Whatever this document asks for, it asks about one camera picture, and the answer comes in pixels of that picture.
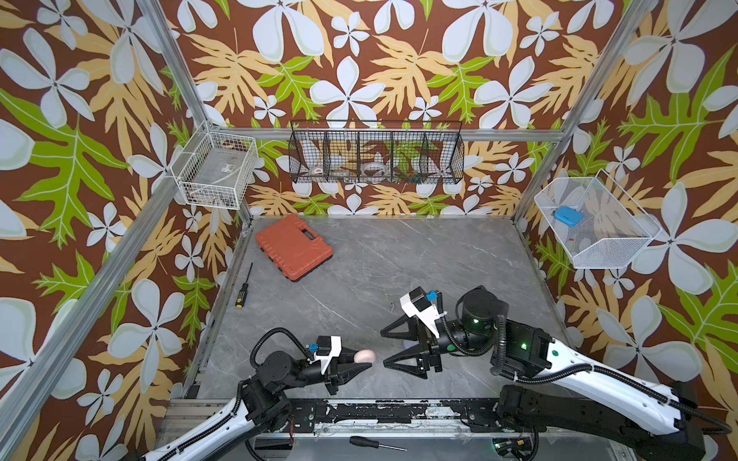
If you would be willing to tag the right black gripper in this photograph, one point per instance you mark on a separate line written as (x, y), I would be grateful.
(430, 352)

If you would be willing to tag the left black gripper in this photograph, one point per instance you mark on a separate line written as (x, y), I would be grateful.
(335, 371)

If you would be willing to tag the pink earbud charging case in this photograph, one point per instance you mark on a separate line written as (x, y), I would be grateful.
(365, 356)

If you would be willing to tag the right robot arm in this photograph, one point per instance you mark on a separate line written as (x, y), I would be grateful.
(550, 385)

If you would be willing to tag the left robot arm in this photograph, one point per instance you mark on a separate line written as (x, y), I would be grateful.
(261, 404)

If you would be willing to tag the red plastic tool case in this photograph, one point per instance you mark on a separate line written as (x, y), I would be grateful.
(294, 247)

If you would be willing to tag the black screwdriver front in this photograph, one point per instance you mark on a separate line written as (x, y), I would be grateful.
(364, 442)

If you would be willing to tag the black yellow screwdriver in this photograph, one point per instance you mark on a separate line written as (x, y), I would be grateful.
(243, 292)

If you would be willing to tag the blue object in basket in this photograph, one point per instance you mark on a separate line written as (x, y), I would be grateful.
(568, 216)

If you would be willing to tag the white mesh basket right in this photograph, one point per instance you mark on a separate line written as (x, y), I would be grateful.
(615, 229)

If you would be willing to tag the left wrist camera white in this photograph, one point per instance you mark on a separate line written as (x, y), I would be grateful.
(324, 350)

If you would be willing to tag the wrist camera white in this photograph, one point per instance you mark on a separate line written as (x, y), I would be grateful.
(324, 350)
(422, 308)

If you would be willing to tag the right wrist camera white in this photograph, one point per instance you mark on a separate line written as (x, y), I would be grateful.
(422, 308)

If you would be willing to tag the black wire basket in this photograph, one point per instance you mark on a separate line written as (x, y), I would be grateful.
(404, 152)

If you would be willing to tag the white wire basket left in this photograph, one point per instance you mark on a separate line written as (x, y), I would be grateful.
(214, 168)

